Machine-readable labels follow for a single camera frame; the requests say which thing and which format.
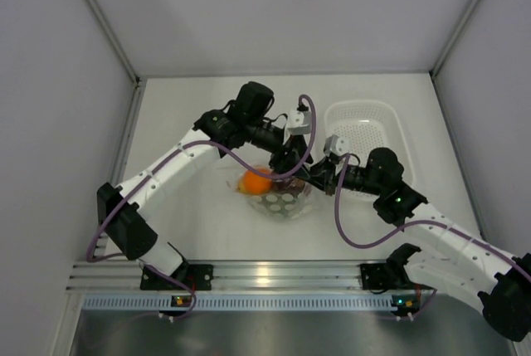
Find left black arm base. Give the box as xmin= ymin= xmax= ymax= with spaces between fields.
xmin=140 ymin=263 xmax=214 ymax=291

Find purple cable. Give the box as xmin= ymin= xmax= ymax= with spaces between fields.
xmin=333 ymin=153 xmax=531 ymax=324
xmin=85 ymin=94 xmax=317 ymax=311

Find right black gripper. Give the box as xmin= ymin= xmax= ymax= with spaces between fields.
xmin=307 ymin=155 xmax=384 ymax=196

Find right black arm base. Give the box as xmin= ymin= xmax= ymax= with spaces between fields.
xmin=360 ymin=262 xmax=415 ymax=292

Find aluminium corner post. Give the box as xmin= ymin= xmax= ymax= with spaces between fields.
xmin=431 ymin=0 xmax=508 ymax=77
xmin=61 ymin=0 xmax=141 ymax=83

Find aluminium front rail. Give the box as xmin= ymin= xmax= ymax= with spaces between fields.
xmin=66 ymin=260 xmax=370 ymax=293

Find polka dot zip bag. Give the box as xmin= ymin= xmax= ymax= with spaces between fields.
xmin=218 ymin=165 xmax=317 ymax=222

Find left aluminium corner post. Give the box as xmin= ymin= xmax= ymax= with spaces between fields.
xmin=61 ymin=0 xmax=141 ymax=83

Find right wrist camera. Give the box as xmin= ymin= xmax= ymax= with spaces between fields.
xmin=323 ymin=134 xmax=350 ymax=157

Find right aluminium corner post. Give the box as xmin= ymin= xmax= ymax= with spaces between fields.
xmin=431 ymin=0 xmax=508 ymax=77

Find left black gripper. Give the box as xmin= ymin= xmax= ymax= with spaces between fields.
xmin=246 ymin=117 xmax=312 ymax=178

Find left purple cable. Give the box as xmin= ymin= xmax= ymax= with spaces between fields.
xmin=85 ymin=94 xmax=317 ymax=311

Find white perforated plastic basket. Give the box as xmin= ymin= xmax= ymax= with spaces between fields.
xmin=324 ymin=100 xmax=416 ymax=185

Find fake red grapes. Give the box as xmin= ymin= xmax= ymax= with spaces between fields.
xmin=271 ymin=177 xmax=312 ymax=198

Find white slotted cable duct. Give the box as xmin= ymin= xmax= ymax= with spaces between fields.
xmin=82 ymin=293 xmax=420 ymax=311

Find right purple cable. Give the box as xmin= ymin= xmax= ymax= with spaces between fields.
xmin=333 ymin=153 xmax=531 ymax=324

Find fake orange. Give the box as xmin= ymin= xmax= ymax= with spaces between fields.
xmin=239 ymin=170 xmax=272 ymax=195

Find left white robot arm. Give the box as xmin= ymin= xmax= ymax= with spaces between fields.
xmin=97 ymin=81 xmax=316 ymax=289

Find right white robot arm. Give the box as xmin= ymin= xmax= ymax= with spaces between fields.
xmin=306 ymin=148 xmax=530 ymax=342

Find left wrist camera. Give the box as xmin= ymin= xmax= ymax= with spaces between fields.
xmin=285 ymin=110 xmax=312 ymax=136

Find left aluminium side rail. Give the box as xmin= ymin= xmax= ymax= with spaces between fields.
xmin=91 ymin=77 xmax=145 ymax=261

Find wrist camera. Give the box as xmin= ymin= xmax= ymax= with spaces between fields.
xmin=323 ymin=134 xmax=350 ymax=157
xmin=285 ymin=110 xmax=312 ymax=136

